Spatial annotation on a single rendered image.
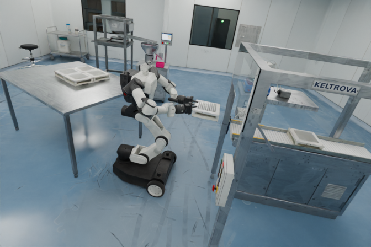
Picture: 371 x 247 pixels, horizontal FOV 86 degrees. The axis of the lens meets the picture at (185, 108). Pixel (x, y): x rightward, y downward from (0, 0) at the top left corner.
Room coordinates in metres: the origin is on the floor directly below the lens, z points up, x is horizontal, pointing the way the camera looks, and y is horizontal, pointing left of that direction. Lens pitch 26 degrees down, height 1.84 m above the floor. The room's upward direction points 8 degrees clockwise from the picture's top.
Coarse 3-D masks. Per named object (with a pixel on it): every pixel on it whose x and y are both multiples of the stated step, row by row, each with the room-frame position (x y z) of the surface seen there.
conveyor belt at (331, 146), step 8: (232, 128) 1.75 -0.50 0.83; (240, 128) 1.77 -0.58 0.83; (256, 128) 1.81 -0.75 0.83; (256, 136) 1.66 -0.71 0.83; (272, 136) 1.70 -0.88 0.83; (280, 136) 1.72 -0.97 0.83; (328, 144) 1.69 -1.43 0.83; (336, 144) 1.71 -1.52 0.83; (344, 144) 1.73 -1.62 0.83; (344, 152) 1.59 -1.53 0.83; (352, 152) 1.60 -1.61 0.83; (360, 152) 1.62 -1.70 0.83; (368, 152) 1.64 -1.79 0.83
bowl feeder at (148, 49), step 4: (144, 44) 4.26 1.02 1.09; (148, 44) 4.32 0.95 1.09; (152, 44) 4.30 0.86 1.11; (156, 44) 4.30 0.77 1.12; (144, 48) 4.00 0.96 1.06; (148, 48) 3.98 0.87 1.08; (152, 48) 4.00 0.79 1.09; (156, 48) 4.06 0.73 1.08; (148, 52) 4.05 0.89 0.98; (152, 52) 4.07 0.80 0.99; (148, 56) 4.06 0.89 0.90; (152, 56) 4.11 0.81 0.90; (156, 56) 4.05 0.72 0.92; (160, 56) 4.08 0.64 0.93; (148, 60) 4.06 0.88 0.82; (152, 60) 4.11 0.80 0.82
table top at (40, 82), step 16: (64, 64) 3.00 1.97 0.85; (80, 64) 3.11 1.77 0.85; (16, 80) 2.15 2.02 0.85; (32, 80) 2.21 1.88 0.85; (48, 80) 2.28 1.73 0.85; (112, 80) 2.57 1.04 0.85; (32, 96) 1.87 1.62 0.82; (48, 96) 1.86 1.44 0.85; (64, 96) 1.91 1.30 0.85; (80, 96) 1.96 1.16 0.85; (96, 96) 2.01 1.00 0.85; (112, 96) 2.07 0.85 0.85; (64, 112) 1.59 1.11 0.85
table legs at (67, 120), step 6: (0, 78) 2.31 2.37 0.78; (6, 84) 2.33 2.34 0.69; (6, 90) 2.32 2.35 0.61; (6, 96) 2.30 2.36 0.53; (12, 108) 2.32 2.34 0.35; (12, 114) 2.31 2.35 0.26; (12, 120) 2.32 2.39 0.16; (66, 120) 1.61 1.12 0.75; (66, 126) 1.61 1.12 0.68; (66, 132) 1.62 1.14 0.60; (72, 138) 1.64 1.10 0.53; (72, 144) 1.63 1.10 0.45; (72, 150) 1.62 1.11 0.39; (72, 156) 1.61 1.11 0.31; (72, 162) 1.61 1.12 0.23; (72, 168) 1.62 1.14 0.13
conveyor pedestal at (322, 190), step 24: (264, 168) 1.60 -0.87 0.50; (288, 168) 1.58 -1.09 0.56; (312, 168) 1.56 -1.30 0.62; (336, 168) 1.53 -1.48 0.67; (240, 192) 1.61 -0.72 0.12; (264, 192) 1.59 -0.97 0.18; (288, 192) 1.57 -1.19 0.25; (312, 192) 1.55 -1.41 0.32; (336, 192) 1.53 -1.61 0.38; (336, 216) 1.52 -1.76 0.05
